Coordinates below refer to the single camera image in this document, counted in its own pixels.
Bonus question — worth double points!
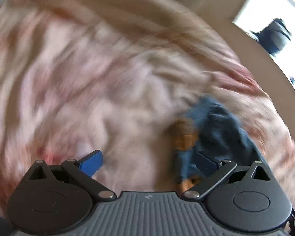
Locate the blue pants with orange print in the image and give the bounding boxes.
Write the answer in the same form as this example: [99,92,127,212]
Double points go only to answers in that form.
[171,96,265,192]

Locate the pink floral bed cover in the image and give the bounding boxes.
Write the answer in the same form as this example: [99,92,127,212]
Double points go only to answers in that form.
[0,0,295,216]

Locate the small blue box on sill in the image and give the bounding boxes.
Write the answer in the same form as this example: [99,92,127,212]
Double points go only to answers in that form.
[290,77,295,84]

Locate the dark blue grey backpack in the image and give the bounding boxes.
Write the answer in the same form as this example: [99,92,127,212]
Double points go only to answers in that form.
[251,18,292,57]

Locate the white framed window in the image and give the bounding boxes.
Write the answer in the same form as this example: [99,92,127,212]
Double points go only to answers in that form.
[233,0,295,82]

